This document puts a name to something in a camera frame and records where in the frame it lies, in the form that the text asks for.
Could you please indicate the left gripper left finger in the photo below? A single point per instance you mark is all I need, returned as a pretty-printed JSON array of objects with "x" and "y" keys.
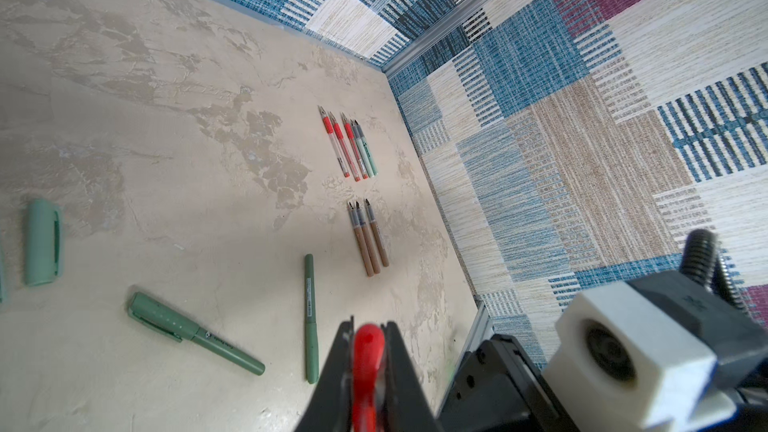
[{"x": 330, "y": 406}]

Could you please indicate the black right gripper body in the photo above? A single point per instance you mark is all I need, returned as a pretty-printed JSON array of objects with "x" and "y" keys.
[{"x": 499, "y": 388}]

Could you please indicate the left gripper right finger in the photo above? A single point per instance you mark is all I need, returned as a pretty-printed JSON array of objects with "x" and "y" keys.
[{"x": 405, "y": 407}]

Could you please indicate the dark green pen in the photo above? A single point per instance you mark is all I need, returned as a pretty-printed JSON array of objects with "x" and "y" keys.
[
  {"x": 174, "y": 325},
  {"x": 312, "y": 370}
]

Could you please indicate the brown pen diagonal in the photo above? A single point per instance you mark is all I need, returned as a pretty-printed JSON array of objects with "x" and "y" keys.
[{"x": 357, "y": 229}]

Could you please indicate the brown pen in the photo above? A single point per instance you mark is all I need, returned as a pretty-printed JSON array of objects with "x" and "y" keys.
[{"x": 377, "y": 234}]

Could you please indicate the light green cap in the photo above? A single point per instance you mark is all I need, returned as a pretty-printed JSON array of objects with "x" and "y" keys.
[
  {"x": 2, "y": 278},
  {"x": 43, "y": 243}
]

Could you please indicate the gold marker bottom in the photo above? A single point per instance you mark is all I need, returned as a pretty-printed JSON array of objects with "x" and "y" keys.
[{"x": 368, "y": 239}]

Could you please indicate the light green pen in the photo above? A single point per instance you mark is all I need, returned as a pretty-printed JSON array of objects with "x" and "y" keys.
[{"x": 361, "y": 148}]

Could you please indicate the light green marker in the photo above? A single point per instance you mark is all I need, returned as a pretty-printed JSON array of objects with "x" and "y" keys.
[{"x": 368, "y": 151}]

